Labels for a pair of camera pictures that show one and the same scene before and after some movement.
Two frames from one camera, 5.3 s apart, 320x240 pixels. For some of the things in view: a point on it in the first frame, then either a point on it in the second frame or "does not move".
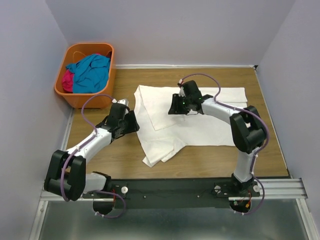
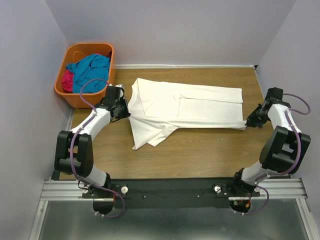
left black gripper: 130,122 -> 122,110
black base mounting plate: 173,192 does not move
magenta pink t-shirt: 67,81 does not move
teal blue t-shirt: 90,74 does not move
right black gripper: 177,105 -> 255,119
